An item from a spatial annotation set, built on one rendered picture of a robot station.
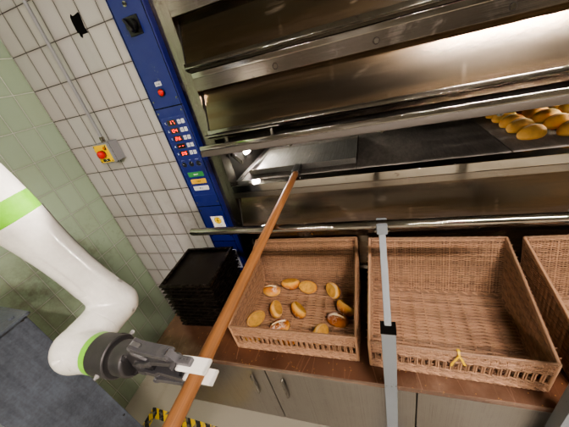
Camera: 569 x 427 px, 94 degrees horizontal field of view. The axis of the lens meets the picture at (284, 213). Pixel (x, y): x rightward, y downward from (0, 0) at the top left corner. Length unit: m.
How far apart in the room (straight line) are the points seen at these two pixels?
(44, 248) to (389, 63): 1.13
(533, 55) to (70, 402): 1.85
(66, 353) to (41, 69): 1.37
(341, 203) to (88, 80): 1.30
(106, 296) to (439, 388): 1.10
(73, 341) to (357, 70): 1.15
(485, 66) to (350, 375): 1.17
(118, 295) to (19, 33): 1.35
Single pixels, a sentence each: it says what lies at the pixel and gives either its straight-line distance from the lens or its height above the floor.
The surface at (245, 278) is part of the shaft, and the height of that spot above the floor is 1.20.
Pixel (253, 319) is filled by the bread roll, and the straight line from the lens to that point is 1.39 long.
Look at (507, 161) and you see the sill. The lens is 1.29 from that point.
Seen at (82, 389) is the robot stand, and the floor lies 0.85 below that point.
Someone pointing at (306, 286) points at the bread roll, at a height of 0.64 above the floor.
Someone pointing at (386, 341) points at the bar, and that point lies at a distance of 0.91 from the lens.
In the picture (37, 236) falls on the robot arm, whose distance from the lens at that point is 0.80.
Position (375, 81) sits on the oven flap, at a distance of 1.11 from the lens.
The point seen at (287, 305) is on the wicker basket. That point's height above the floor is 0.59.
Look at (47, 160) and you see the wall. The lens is 1.86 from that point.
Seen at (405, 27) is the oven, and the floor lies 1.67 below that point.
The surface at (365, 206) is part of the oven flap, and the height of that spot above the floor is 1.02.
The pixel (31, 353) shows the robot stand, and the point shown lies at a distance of 1.19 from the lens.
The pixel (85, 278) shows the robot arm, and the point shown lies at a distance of 0.84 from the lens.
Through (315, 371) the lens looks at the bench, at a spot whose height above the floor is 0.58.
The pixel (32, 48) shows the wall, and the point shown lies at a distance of 1.83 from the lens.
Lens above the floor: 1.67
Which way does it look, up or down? 29 degrees down
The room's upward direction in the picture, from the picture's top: 14 degrees counter-clockwise
